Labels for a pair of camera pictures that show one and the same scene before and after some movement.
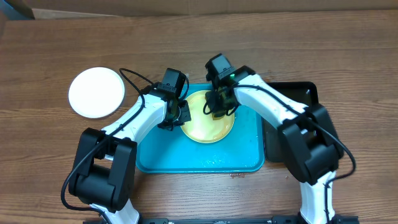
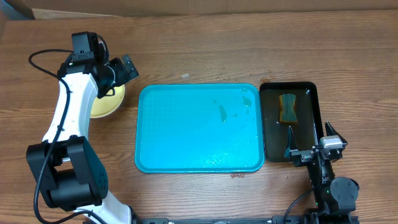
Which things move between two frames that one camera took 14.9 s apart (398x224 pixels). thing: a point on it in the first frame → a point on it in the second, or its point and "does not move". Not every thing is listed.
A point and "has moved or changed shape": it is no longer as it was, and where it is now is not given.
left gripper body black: (183, 116) → (117, 75)
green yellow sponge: (217, 118) has moved or changed shape
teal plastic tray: (242, 150) does not move
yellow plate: (201, 127) → (107, 104)
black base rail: (338, 219) does not move
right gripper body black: (222, 106) → (302, 157)
